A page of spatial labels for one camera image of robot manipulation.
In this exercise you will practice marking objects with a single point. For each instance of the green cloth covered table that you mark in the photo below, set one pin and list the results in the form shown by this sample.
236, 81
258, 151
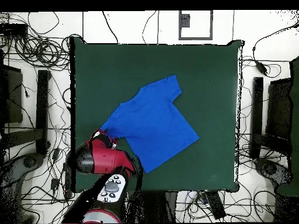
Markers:
294, 116

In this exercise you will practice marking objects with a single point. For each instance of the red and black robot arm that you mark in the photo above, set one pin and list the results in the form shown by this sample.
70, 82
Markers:
105, 158

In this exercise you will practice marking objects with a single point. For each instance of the blue laundry garment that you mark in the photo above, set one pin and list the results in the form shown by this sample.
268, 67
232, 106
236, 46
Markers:
154, 116

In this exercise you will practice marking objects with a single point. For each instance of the long black box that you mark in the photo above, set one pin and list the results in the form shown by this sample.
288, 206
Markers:
216, 205

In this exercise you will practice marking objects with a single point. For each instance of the grey chair base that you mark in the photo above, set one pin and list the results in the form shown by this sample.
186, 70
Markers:
271, 169
30, 161

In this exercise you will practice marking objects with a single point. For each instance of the black power strip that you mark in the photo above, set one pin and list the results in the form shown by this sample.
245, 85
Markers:
67, 184

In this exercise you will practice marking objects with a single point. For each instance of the black monitor box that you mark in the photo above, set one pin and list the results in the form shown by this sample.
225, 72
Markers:
14, 98
279, 109

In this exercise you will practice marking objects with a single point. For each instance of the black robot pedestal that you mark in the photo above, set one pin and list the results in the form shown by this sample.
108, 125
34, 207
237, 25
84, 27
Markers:
156, 206

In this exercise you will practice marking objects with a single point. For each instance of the black power adapter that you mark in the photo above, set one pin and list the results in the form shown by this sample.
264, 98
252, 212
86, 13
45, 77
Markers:
261, 67

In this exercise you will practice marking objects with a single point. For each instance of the dark green table cloth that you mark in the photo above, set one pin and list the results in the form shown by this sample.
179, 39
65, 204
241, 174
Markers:
105, 77

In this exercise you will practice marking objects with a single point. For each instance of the flat black box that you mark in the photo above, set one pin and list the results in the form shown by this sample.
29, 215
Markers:
12, 29

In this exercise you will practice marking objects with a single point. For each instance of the grey floor frame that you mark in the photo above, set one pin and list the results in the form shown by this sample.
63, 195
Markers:
195, 37

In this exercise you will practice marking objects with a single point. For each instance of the small black adapter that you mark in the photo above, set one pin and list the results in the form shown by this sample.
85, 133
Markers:
55, 183

